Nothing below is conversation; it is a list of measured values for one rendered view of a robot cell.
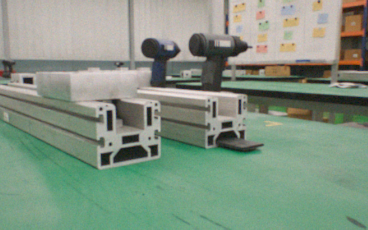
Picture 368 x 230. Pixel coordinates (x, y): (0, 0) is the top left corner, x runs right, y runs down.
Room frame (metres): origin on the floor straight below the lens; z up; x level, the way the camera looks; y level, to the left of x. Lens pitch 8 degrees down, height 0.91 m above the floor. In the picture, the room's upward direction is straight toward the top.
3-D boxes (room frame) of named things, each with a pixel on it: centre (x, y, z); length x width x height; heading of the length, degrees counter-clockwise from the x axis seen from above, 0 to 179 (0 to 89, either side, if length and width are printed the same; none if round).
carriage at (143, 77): (0.91, 0.18, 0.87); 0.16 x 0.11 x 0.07; 39
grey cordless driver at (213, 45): (0.94, -0.11, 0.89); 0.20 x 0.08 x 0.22; 123
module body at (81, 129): (0.79, 0.32, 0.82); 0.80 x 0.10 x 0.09; 39
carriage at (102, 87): (0.60, 0.17, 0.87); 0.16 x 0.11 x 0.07; 39
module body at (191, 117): (0.91, 0.18, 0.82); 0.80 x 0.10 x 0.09; 39
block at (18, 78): (2.07, 0.94, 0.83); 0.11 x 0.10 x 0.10; 130
